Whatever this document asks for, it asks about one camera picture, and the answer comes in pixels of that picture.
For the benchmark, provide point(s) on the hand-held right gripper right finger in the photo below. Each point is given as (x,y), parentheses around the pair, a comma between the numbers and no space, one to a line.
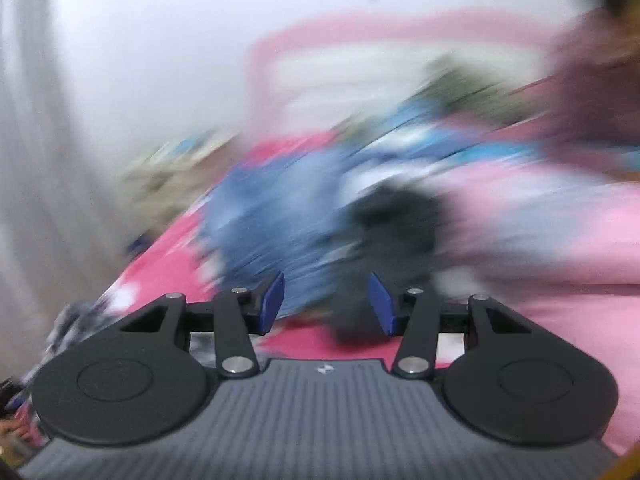
(382,310)

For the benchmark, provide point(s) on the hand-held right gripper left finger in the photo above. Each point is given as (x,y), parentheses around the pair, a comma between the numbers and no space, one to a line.
(272,305)

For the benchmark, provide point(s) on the black garment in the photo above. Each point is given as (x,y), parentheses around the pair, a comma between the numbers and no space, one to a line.
(395,230)

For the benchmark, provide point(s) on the blue denim jeans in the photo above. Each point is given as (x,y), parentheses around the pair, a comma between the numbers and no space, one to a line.
(280,220)

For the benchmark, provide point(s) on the pink floral bed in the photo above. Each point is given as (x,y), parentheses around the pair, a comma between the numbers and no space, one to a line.
(160,260)

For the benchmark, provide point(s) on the cream two-drawer nightstand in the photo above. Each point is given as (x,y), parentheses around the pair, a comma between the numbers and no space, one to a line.
(165,180)

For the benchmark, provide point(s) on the light pink quilt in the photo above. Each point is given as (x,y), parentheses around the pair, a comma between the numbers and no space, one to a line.
(550,260)

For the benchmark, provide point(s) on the light blue cloth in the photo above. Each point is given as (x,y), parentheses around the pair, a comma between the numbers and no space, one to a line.
(425,135)

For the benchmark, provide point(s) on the green patterned pillow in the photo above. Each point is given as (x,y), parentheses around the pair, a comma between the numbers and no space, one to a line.
(460,85)

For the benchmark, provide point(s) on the grey satin curtain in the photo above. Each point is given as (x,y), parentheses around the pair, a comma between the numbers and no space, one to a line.
(45,160)

